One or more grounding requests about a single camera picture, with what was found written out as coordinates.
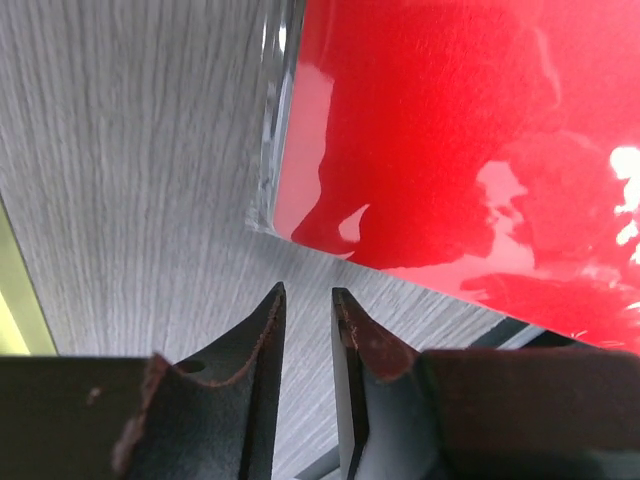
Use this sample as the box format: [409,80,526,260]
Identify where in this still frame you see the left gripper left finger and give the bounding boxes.
[1,283,286,479]

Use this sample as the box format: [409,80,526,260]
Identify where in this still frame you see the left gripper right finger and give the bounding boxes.
[331,288,639,479]

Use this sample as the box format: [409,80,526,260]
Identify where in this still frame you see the green metal drawer cabinet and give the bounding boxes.
[1,202,58,356]

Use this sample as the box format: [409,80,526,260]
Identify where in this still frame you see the red A4 folder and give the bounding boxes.
[248,1,639,352]

